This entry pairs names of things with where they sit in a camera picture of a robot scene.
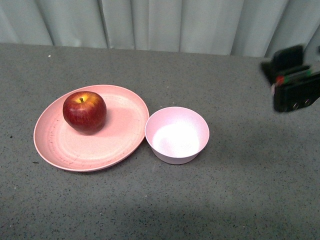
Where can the red apple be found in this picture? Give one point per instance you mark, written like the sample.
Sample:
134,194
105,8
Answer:
85,111

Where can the light pink bowl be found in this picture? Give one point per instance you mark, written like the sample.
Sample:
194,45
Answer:
176,134

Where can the pink plate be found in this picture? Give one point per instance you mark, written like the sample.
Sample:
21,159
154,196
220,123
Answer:
65,148

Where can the white curtain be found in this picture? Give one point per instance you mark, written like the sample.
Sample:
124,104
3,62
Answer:
255,28

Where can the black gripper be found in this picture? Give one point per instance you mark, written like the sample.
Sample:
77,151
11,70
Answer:
294,85

